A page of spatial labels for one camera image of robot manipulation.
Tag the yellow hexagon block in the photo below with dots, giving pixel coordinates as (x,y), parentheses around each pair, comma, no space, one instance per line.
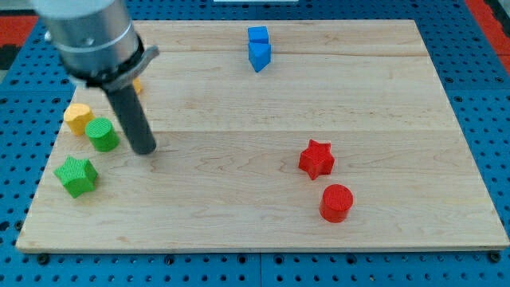
(77,116)

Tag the blue cube block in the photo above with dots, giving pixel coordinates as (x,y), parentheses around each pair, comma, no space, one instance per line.
(258,34)

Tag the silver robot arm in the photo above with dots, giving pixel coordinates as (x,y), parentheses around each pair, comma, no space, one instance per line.
(97,41)

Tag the red cylinder block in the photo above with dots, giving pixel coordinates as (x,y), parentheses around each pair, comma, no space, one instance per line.
(336,202)

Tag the green star block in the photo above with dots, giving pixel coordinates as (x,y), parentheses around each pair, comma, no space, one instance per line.
(77,176)

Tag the blue triangle block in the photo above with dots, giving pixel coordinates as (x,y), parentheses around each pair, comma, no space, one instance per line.
(259,55)

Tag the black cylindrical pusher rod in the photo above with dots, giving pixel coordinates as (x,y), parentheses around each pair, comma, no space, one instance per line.
(129,112)

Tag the yellow block behind arm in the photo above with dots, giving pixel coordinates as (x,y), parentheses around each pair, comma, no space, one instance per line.
(138,87)

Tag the green cylinder block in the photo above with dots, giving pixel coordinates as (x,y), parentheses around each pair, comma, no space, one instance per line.
(102,134)

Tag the light wooden board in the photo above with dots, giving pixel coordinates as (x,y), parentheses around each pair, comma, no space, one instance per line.
(224,176)

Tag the red star block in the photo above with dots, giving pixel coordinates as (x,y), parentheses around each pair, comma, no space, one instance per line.
(317,159)

